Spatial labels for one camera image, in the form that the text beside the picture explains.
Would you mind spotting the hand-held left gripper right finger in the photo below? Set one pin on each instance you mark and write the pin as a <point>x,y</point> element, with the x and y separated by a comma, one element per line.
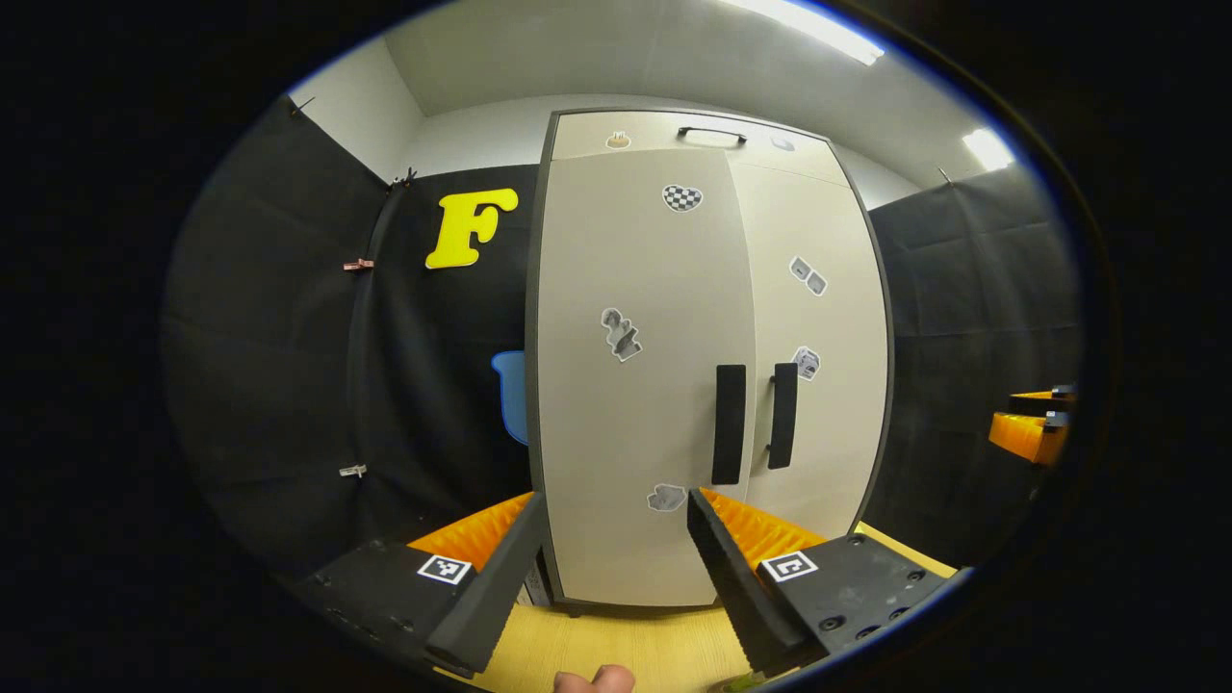
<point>731,587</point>

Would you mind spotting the white and grey cabinet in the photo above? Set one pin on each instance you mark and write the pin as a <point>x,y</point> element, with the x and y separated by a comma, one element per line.
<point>531,404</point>

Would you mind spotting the long ceiling light panel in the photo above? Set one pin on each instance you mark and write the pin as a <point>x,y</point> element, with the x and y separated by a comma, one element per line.
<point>808,29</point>

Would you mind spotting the white cabinet door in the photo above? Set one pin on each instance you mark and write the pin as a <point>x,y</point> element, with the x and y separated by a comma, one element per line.
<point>597,433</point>
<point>837,433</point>

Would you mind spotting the small ceiling light panel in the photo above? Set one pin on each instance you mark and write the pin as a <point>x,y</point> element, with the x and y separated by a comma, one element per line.
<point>989,149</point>

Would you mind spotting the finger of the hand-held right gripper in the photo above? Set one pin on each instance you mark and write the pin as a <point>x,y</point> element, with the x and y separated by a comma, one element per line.
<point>1025,438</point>
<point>1044,404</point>

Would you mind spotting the green label drink bottle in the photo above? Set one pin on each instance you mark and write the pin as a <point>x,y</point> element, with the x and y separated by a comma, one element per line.
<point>741,683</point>

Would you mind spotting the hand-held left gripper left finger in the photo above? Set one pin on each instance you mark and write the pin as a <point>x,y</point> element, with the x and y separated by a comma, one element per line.
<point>496,587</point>

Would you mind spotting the black cloth clip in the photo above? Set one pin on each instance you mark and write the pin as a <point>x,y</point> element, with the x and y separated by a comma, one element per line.
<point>404,178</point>

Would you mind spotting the black backdrop cloth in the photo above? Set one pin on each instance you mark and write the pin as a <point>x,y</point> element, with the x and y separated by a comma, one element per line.
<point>289,385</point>

